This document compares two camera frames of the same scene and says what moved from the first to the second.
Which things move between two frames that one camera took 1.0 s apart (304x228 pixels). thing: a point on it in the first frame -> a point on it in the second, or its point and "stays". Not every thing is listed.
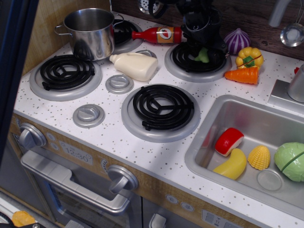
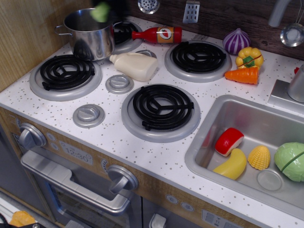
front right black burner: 160,113 stays
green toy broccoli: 203,56 -> 100,13
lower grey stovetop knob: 89,116 stays
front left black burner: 66,78 stays
